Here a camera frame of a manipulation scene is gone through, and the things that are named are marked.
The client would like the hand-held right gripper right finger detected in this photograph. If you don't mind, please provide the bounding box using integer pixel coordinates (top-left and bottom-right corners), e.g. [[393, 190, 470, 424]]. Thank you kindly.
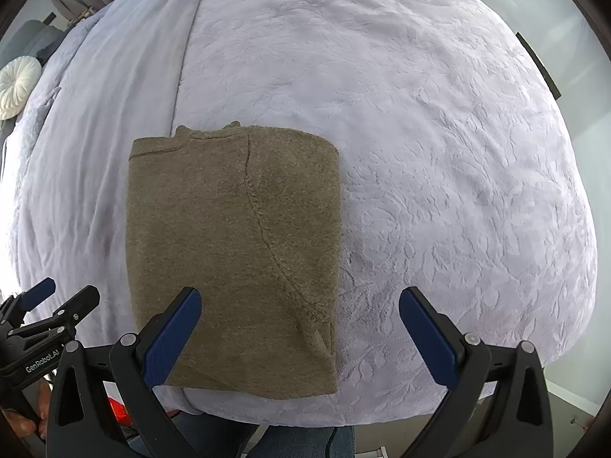
[[399, 287, 554, 458]]

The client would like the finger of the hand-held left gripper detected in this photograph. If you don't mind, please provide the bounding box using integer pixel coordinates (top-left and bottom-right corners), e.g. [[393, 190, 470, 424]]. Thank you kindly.
[[0, 277, 57, 330], [10, 285, 101, 344]]

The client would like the lavender smooth fleece blanket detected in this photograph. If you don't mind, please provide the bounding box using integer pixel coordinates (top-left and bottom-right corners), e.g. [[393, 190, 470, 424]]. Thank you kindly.
[[0, 0, 208, 411]]

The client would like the round white pleated pillow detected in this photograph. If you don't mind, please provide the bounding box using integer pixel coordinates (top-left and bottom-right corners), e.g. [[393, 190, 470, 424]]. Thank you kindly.
[[0, 56, 42, 121]]

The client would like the black flat panel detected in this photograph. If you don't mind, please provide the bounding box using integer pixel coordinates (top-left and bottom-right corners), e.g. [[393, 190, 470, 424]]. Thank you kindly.
[[516, 32, 560, 101]]

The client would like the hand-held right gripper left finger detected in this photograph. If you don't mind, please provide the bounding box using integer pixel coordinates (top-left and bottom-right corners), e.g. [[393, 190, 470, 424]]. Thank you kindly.
[[45, 287, 202, 458]]

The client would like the grey upholstered armchair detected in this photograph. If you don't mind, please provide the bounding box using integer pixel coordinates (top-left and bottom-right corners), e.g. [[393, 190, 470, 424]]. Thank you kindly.
[[0, 19, 65, 173]]

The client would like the olive knit sweater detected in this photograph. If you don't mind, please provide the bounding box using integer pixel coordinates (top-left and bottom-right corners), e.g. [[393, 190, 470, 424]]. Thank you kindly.
[[125, 121, 342, 399]]

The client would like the person's left hand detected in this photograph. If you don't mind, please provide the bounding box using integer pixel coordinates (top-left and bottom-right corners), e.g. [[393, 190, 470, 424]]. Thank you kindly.
[[0, 382, 53, 442]]

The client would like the lavender embossed blanket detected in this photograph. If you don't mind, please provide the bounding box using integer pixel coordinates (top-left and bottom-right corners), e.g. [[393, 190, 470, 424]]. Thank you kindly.
[[169, 0, 600, 427]]

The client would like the red box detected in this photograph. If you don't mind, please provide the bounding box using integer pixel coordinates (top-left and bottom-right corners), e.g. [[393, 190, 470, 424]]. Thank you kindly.
[[106, 396, 131, 426]]

